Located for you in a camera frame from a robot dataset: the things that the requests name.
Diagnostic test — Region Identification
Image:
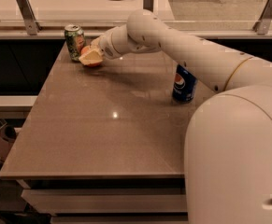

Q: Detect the grey table drawer front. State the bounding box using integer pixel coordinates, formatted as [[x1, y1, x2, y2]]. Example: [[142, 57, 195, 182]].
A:
[[21, 189, 187, 215]]

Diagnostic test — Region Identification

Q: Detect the blue Pepsi can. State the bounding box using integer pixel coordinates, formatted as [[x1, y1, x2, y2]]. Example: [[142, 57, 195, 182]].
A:
[[172, 64, 197, 103]]

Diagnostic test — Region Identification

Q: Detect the right metal rail bracket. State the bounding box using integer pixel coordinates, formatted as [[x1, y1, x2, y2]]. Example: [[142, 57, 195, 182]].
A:
[[253, 0, 272, 35]]

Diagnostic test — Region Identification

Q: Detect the green soda can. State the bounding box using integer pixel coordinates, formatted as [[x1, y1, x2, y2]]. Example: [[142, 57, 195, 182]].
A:
[[64, 24, 86, 62]]

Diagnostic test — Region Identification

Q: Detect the red apple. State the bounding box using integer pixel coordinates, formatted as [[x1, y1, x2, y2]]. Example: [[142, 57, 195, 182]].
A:
[[79, 45, 104, 68]]

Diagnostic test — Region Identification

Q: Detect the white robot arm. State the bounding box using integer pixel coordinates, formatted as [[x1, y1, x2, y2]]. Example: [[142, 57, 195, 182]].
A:
[[79, 10, 272, 224]]

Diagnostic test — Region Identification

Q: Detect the metal rail bracket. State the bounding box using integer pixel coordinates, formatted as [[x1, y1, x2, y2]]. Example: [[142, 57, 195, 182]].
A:
[[143, 0, 154, 11], [253, 0, 272, 35], [16, 0, 40, 35]]

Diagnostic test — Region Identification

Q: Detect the dark object at left floor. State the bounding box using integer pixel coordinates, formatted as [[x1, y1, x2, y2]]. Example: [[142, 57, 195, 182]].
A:
[[0, 121, 18, 165]]

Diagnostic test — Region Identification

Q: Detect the left metal rail bracket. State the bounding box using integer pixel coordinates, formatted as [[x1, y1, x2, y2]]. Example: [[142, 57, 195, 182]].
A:
[[16, 0, 40, 35]]

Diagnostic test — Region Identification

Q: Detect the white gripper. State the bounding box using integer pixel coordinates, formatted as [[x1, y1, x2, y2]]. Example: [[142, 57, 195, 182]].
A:
[[78, 28, 122, 65]]

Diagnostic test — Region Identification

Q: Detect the middle metal rail bracket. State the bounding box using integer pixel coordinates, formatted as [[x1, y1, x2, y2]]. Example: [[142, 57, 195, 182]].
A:
[[143, 0, 154, 11]]

